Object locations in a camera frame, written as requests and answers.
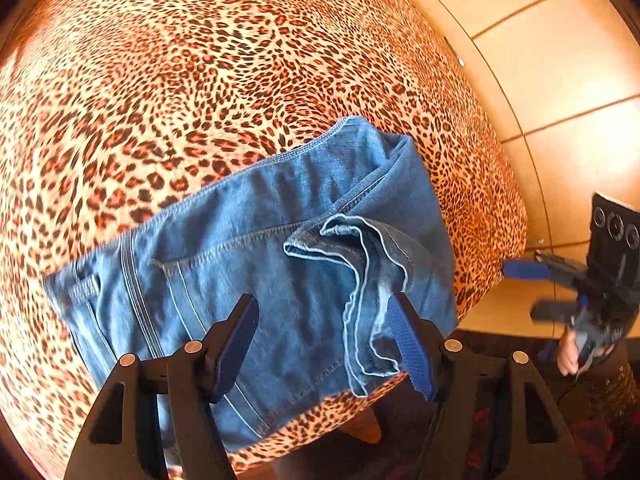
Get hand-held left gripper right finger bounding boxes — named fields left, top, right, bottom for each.
left=387, top=292, right=586, bottom=480

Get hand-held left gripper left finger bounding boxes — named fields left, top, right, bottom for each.
left=64, top=293, right=260, bottom=480

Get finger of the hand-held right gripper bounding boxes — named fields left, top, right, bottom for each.
left=501, top=252, right=590, bottom=290
left=530, top=299, right=582, bottom=325

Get blue denim pants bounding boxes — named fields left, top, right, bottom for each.
left=44, top=116, right=460, bottom=453

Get person's right hand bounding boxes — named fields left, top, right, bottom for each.
left=557, top=330, right=585, bottom=377

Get yellow wooden wardrobe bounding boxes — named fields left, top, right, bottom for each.
left=370, top=0, right=640, bottom=341

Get leopard print bedsheet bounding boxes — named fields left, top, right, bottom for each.
left=0, top=0, right=530, bottom=480

